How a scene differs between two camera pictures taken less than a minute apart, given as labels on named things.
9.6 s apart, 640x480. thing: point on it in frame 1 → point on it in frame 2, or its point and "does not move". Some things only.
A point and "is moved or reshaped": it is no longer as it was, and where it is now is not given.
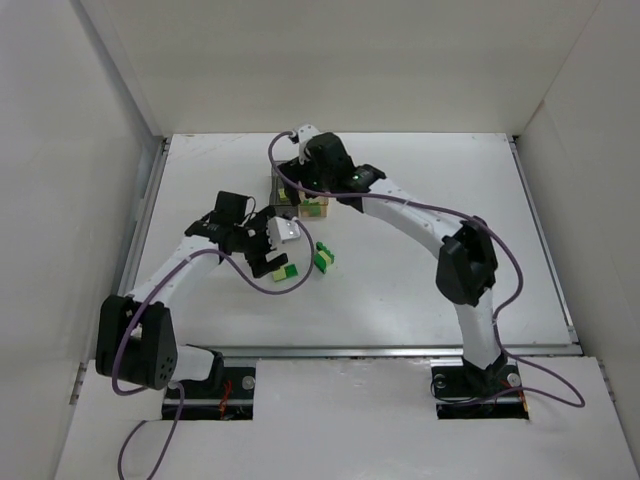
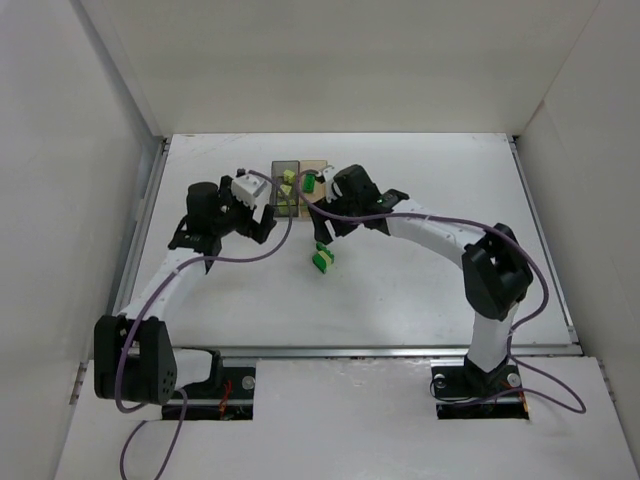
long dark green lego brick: [320, 247] does not move
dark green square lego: [291, 270] is moved or reshaped
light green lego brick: [326, 258] does not move
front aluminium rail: [388, 351] does not move
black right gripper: [291, 173] → [329, 215]
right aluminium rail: [544, 240] does not move
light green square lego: [279, 274] is moved or reshaped
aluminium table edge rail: [143, 217] does not move
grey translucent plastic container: [278, 199] does not move
